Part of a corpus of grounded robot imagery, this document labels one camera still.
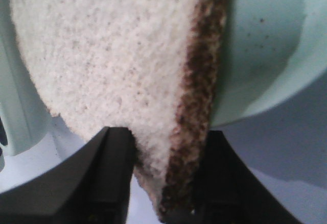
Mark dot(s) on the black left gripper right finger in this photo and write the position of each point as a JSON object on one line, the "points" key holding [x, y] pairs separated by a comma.
{"points": [[226, 191]]}

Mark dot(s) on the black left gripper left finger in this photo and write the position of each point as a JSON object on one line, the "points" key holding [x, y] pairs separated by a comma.
{"points": [[91, 186]]}

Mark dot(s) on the white bread slice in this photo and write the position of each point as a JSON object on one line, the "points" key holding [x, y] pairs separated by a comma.
{"points": [[147, 65]]}

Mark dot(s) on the mint green breakfast maker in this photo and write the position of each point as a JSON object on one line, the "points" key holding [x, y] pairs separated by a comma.
{"points": [[24, 118]]}

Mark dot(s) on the mint green round plate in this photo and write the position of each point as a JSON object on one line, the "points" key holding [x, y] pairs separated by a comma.
{"points": [[272, 50]]}

